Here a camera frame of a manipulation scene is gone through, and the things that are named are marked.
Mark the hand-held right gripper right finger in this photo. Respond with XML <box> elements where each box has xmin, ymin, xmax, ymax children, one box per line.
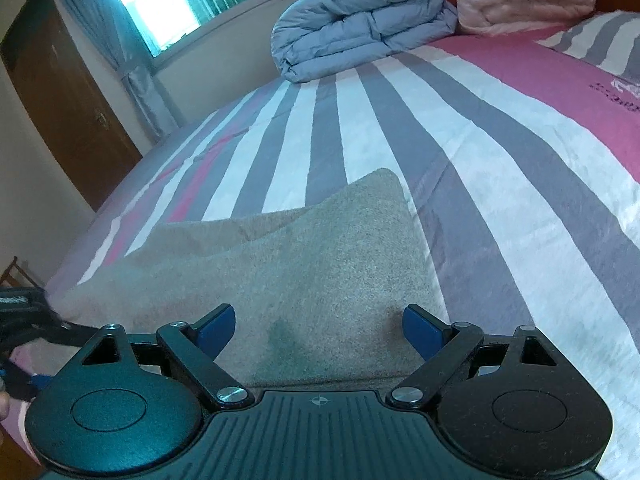
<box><xmin>387</xmin><ymin>304</ymin><xmax>558</xmax><ymax>407</ymax></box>

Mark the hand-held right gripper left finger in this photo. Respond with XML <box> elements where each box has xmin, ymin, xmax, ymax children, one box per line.
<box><xmin>80</xmin><ymin>304</ymin><xmax>253</xmax><ymax>409</ymax></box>

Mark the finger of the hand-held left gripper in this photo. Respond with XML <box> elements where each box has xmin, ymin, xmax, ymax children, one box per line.
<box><xmin>30</xmin><ymin>321</ymin><xmax>98</xmax><ymax>350</ymax></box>

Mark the grey-beige towel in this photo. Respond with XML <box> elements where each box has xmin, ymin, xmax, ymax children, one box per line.
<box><xmin>47</xmin><ymin>167</ymin><xmax>443</xmax><ymax>397</ymax></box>

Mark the wooden chair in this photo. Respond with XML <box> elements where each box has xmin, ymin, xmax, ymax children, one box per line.
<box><xmin>0</xmin><ymin>255</ymin><xmax>27</xmax><ymax>292</ymax></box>

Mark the bed with striped sheet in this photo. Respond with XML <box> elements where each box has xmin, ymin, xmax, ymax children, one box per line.
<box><xmin>0</xmin><ymin>10</ymin><xmax>640</xmax><ymax>480</ymax></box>

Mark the brown wooden door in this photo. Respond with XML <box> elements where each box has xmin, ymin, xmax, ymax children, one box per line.
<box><xmin>0</xmin><ymin>0</ymin><xmax>144</xmax><ymax>213</ymax></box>

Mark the grey-blue curtain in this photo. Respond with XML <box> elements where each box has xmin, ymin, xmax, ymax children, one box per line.
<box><xmin>39</xmin><ymin>0</ymin><xmax>190</xmax><ymax>142</ymax></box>

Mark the folded light blue duvet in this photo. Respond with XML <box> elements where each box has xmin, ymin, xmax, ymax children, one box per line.
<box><xmin>270</xmin><ymin>0</ymin><xmax>459</xmax><ymax>84</ymax></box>

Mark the folded pale pink quilt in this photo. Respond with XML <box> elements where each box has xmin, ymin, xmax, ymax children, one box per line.
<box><xmin>456</xmin><ymin>0</ymin><xmax>597</xmax><ymax>37</ymax></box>

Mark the striped pillow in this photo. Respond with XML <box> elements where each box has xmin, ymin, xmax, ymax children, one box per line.
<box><xmin>547</xmin><ymin>10</ymin><xmax>640</xmax><ymax>75</ymax></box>

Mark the red and white headboard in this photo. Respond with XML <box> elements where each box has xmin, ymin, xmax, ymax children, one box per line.
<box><xmin>592</xmin><ymin>0</ymin><xmax>640</xmax><ymax>13</ymax></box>

